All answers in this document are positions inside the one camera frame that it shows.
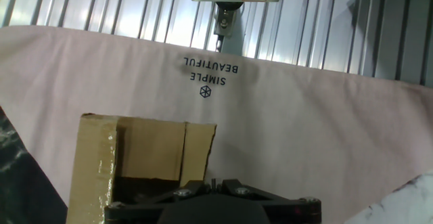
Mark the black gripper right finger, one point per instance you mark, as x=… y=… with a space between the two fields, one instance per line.
x=294 y=212

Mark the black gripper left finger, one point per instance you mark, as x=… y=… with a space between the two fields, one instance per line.
x=135 y=212

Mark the brown cardboard box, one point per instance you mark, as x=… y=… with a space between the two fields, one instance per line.
x=152 y=149

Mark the marble pattern tablecloth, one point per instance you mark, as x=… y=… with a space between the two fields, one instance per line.
x=304 y=122

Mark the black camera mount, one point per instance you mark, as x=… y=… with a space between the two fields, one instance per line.
x=225 y=19

